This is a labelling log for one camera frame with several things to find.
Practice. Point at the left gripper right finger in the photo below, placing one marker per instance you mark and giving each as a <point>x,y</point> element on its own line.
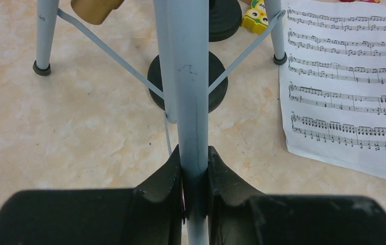
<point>238,213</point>

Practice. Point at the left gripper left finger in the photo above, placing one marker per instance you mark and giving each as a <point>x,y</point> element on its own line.
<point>150,213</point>

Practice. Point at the sheet music page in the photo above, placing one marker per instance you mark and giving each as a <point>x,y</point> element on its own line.
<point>333,85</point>

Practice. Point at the blue music stand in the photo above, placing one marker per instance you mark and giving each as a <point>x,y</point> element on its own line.
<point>193,142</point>

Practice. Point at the yellow owl toy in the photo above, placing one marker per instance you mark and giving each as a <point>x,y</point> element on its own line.
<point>256,19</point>

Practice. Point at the black microphone stand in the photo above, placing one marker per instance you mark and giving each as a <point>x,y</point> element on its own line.
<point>186,79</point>

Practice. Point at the gold toy microphone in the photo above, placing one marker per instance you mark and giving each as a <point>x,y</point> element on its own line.
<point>94,12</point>

